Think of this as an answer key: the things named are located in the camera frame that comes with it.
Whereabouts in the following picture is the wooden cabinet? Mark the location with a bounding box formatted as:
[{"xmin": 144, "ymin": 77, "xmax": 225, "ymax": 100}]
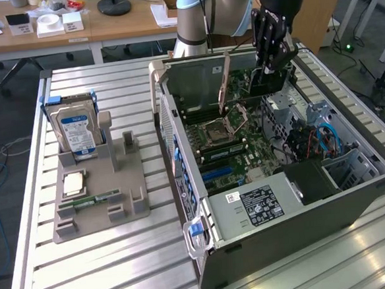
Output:
[{"xmin": 287, "ymin": 0, "xmax": 354, "ymax": 55}]

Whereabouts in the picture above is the perforated metal disk bay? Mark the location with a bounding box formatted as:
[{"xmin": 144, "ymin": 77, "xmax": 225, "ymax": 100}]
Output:
[{"xmin": 260, "ymin": 88, "xmax": 312, "ymax": 141}]

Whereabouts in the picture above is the metal socket cover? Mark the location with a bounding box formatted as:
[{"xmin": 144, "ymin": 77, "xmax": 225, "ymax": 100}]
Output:
[{"xmin": 222, "ymin": 101, "xmax": 249, "ymax": 130}]

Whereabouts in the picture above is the CPU socket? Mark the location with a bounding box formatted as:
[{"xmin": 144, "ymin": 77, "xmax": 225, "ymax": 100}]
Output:
[{"xmin": 202, "ymin": 114, "xmax": 238, "ymax": 144}]

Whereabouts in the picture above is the green motherboard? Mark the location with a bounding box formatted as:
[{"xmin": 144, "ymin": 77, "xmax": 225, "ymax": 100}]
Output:
[{"xmin": 173, "ymin": 63, "xmax": 294, "ymax": 199}]

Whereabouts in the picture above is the stack of white papers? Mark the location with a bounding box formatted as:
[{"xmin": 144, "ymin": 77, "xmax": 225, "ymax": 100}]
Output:
[{"xmin": 150, "ymin": 1, "xmax": 179, "ymax": 30}]

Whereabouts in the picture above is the silver chipset heatsink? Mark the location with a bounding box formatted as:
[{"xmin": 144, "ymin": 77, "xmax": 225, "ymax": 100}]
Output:
[{"xmin": 245, "ymin": 167, "xmax": 266, "ymax": 181}]

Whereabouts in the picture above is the black expansion slot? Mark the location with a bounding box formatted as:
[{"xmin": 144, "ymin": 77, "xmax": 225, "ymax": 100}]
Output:
[{"xmin": 200, "ymin": 157, "xmax": 230, "ymax": 173}]

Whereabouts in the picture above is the blue expansion slot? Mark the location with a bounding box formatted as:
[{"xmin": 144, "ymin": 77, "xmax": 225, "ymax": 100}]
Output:
[{"xmin": 202, "ymin": 165, "xmax": 234, "ymax": 183}]

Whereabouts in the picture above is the metal drive cage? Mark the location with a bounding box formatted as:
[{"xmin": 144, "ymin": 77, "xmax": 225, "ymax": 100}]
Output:
[{"xmin": 320, "ymin": 146, "xmax": 381, "ymax": 191}]

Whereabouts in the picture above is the black lamp base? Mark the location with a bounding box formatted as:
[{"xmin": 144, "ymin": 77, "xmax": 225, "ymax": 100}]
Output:
[{"xmin": 96, "ymin": 0, "xmax": 133, "ymax": 17}]

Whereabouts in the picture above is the grey power supply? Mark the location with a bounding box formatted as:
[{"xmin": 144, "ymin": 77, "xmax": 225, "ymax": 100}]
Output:
[{"xmin": 201, "ymin": 171, "xmax": 307, "ymax": 243}]

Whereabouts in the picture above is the grey parts rack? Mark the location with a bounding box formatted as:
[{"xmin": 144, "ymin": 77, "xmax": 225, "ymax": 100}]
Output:
[{"xmin": 44, "ymin": 108, "xmax": 154, "ymax": 244}]

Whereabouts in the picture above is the white cube box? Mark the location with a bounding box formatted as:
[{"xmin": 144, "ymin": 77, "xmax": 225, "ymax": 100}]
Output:
[{"xmin": 61, "ymin": 11, "xmax": 85, "ymax": 34}]

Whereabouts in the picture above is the open grey PC case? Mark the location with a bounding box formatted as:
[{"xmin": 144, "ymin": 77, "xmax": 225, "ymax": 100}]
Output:
[{"xmin": 146, "ymin": 31, "xmax": 385, "ymax": 289}]

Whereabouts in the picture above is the blue case latch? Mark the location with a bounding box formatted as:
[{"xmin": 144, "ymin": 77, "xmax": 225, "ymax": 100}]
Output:
[{"xmin": 186, "ymin": 223, "xmax": 204, "ymax": 240}]

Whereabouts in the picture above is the silver hard disk blue label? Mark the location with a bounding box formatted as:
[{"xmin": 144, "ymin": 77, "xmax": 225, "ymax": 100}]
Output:
[{"xmin": 45, "ymin": 94, "xmax": 100, "ymax": 162}]

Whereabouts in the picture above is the flat white box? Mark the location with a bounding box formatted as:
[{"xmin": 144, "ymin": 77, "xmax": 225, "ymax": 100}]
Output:
[{"xmin": 36, "ymin": 22, "xmax": 67, "ymax": 39}]

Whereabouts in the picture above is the white tape roll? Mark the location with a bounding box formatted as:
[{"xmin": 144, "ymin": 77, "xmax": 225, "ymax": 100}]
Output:
[{"xmin": 37, "ymin": 13, "xmax": 59, "ymax": 30}]

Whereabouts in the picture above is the blue disk carrier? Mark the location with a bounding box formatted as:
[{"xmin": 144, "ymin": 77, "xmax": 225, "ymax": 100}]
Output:
[{"xmin": 39, "ymin": 87, "xmax": 107, "ymax": 159}]

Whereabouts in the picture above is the silver CPU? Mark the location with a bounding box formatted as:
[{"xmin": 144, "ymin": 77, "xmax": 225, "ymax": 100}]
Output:
[{"xmin": 62, "ymin": 174, "xmax": 86, "ymax": 196}]

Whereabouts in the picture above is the white box black top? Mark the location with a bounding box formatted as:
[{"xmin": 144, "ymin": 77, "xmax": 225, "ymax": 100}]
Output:
[{"xmin": 5, "ymin": 12, "xmax": 34, "ymax": 36}]

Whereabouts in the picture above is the black chair base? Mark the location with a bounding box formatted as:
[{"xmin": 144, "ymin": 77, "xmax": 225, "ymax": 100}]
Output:
[{"xmin": 0, "ymin": 51, "xmax": 77, "ymax": 98}]

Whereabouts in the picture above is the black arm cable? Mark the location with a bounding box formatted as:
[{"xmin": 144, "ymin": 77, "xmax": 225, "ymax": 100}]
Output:
[{"xmin": 198, "ymin": 0, "xmax": 214, "ymax": 56}]

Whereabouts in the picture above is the silver metal bracket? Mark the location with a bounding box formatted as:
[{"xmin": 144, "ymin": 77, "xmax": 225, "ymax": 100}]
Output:
[{"xmin": 304, "ymin": 100, "xmax": 333, "ymax": 127}]

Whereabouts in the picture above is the white table frame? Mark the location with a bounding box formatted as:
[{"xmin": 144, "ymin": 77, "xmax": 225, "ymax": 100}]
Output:
[{"xmin": 330, "ymin": 0, "xmax": 385, "ymax": 66}]

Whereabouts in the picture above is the blue wire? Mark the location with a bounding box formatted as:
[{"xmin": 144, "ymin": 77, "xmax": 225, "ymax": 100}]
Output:
[{"xmin": 311, "ymin": 120, "xmax": 343, "ymax": 159}]

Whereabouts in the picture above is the red wire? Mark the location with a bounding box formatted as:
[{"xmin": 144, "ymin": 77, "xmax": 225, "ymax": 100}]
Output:
[{"xmin": 306, "ymin": 135, "xmax": 317, "ymax": 159}]

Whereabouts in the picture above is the wooden desk white frame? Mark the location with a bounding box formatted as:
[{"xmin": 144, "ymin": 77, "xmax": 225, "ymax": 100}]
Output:
[
  {"xmin": 88, "ymin": 0, "xmax": 273, "ymax": 65},
  {"xmin": 0, "ymin": 0, "xmax": 94, "ymax": 71}
]

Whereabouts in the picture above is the grey floor cable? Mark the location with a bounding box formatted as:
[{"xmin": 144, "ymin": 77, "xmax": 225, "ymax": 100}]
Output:
[{"xmin": 0, "ymin": 135, "xmax": 32, "ymax": 157}]

